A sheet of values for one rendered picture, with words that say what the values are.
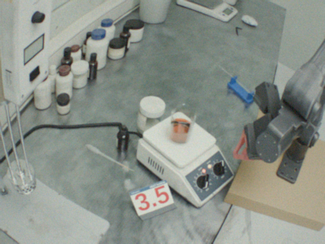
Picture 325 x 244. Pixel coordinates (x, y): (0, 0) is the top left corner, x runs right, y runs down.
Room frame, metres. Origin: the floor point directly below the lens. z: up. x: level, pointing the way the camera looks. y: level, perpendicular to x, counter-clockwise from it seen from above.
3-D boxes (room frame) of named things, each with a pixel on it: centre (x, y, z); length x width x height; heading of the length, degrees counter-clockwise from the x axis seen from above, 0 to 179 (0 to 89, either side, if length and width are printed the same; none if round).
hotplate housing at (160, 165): (0.61, -0.06, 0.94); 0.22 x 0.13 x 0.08; 53
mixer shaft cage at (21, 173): (0.36, 0.25, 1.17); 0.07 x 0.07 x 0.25
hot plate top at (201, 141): (0.63, -0.04, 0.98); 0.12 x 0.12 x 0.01; 53
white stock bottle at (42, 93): (0.74, 0.35, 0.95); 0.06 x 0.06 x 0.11
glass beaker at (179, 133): (0.63, -0.04, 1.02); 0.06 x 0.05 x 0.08; 148
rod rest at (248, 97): (0.95, -0.22, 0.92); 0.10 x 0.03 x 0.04; 44
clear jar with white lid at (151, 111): (0.73, 0.03, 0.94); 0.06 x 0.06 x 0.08
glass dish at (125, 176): (0.56, 0.05, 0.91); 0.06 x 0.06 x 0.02
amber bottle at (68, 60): (0.88, 0.31, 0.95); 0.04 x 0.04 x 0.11
